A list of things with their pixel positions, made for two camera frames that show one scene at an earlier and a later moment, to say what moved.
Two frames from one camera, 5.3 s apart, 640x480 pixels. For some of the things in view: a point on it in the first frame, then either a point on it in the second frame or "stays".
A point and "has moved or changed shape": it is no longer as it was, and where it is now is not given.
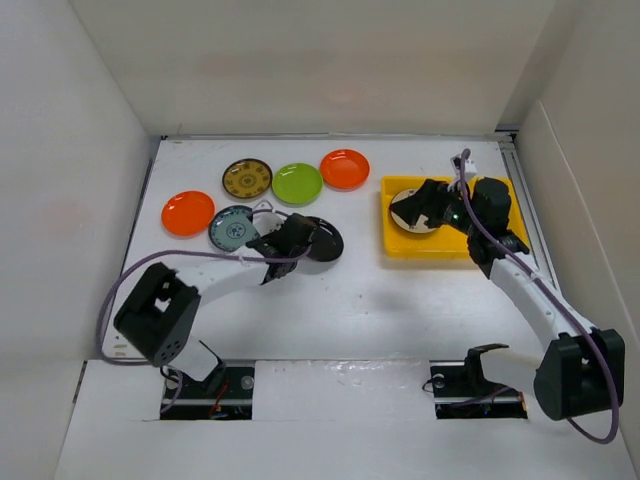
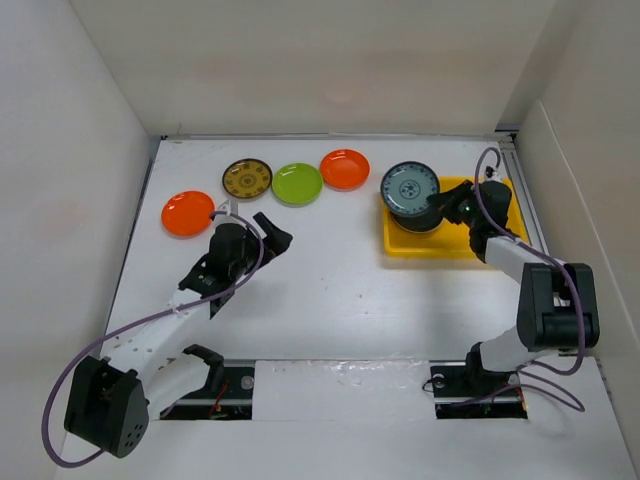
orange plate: [344, 169] stays
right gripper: [430, 197] stays
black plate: [327, 242] has moved or changed shape
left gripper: [268, 236] -> [276, 241]
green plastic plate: [297, 184] stays
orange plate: [188, 213] stays
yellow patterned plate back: [247, 178] stays
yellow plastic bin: [439, 242] stays
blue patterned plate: [230, 229] has moved or changed shape
